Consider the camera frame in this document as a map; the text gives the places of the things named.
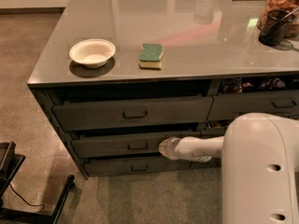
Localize white cream gripper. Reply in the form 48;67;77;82
158;137;185;161

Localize grey drawer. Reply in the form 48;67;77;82
207;90;299;120
84;155;221;176
201;119;232;137
52;96;212;131
71;130;202;159

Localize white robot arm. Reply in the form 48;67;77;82
159;113;299;224

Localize snack packets in drawer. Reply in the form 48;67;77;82
220;76;299;93

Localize green yellow sponge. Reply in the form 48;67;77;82
139;43;164;69

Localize white paper bowl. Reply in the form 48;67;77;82
69;38;116;68

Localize black mesh cup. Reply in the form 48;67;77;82
259;9;295;47

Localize black stand base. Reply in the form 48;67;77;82
0;141;75;224

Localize glass jar of snacks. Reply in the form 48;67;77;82
257;0;299;38

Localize black cable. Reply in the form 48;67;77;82
8;182;46;213

